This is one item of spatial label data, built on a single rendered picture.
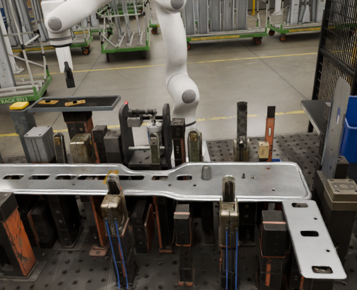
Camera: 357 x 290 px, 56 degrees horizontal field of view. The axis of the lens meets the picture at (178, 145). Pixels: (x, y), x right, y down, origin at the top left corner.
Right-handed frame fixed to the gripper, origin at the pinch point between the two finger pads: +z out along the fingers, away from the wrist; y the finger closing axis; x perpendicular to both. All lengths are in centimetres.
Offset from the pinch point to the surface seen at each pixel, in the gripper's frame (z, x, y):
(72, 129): 20.5, -3.5, 1.6
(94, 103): 9.3, 7.7, 4.1
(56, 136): 15.7, -9.3, 16.9
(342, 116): 1, 71, 75
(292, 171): 25, 66, 63
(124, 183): 25, 10, 46
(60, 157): 23.9, -9.8, 18.7
